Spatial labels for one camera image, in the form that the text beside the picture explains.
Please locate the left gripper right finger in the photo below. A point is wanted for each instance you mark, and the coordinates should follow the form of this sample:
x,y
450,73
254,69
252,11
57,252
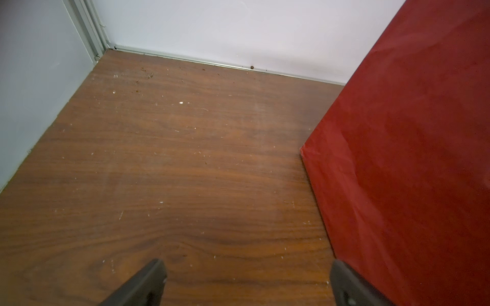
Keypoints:
x,y
350,288

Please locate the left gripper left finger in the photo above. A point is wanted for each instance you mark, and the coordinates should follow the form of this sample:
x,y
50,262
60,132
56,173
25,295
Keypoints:
x,y
144,288

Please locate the red paper bag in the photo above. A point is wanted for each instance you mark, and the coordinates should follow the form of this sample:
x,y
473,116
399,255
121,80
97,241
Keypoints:
x,y
399,164

